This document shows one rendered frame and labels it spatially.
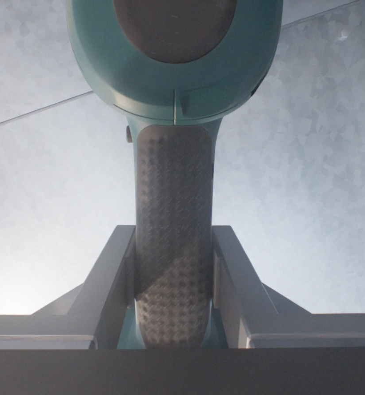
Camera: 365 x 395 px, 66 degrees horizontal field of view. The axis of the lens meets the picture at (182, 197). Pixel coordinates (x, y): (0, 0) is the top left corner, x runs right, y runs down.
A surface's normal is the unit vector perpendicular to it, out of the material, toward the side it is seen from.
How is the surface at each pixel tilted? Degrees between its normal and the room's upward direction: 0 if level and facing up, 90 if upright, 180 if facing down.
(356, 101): 90
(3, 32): 90
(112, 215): 90
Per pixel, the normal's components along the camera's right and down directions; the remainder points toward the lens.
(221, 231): 0.01, -0.97
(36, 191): 0.02, 0.25
